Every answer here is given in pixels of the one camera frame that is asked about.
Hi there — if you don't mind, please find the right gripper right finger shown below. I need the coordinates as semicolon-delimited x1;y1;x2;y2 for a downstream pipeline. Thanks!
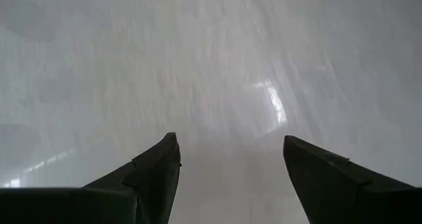
283;134;415;224

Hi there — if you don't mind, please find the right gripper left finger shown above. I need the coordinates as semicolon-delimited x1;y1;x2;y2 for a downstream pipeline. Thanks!
81;132;182;224

